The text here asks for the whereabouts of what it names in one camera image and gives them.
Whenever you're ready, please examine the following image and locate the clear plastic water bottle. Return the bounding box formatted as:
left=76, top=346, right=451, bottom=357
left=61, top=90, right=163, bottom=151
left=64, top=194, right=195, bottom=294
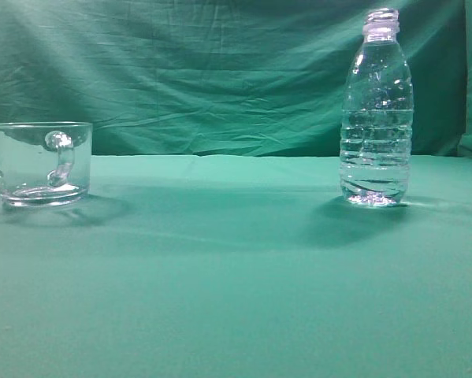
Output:
left=340, top=8, right=414, bottom=207

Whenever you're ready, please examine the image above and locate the green cloth table cover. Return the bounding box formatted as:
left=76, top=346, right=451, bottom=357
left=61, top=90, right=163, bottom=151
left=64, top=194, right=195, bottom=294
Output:
left=0, top=156, right=472, bottom=377

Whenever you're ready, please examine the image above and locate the green cloth backdrop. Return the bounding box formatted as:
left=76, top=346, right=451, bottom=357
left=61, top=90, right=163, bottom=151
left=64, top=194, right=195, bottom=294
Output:
left=0, top=0, right=472, bottom=160

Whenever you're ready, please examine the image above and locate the clear glass mug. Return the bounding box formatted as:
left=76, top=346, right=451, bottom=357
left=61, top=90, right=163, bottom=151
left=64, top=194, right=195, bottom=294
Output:
left=0, top=121, right=93, bottom=207

